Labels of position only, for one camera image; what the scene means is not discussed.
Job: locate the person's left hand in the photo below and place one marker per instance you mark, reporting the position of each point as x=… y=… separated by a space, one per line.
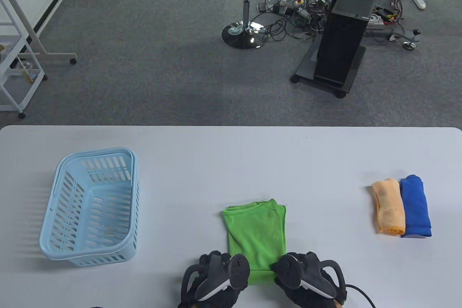
x=213 y=300

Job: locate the person's right hand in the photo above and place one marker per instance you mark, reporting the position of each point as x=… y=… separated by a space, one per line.
x=299 y=297

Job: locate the green towel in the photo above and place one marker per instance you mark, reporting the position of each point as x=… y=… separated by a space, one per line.
x=256 y=235

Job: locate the orange towel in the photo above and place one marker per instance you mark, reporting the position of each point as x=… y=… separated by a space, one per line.
x=389 y=207

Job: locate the blue rectangular towel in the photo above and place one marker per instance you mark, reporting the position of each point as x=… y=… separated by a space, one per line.
x=417 y=207

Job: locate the black and white right controller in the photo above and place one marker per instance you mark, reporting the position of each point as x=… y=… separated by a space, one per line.
x=288 y=270

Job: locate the black and white controller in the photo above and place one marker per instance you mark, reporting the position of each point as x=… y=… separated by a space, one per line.
x=238 y=270
x=288 y=270

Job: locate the black and white left controller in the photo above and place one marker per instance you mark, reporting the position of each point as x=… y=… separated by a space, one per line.
x=238 y=270

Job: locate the light blue plastic basket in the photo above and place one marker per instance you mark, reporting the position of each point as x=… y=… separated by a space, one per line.
x=52 y=252

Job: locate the black wheeled cart base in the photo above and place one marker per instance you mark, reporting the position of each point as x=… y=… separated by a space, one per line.
x=303 y=69

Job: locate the black computer tower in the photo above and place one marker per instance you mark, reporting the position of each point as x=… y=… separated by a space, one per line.
x=341 y=44

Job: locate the white metal shelf rack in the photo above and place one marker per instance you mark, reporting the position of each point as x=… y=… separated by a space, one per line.
x=34 y=93

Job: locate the small stand with black knob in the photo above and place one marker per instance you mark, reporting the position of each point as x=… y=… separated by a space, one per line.
x=408 y=45

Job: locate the grey power strip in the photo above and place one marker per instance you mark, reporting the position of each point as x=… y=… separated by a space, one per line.
x=269 y=6

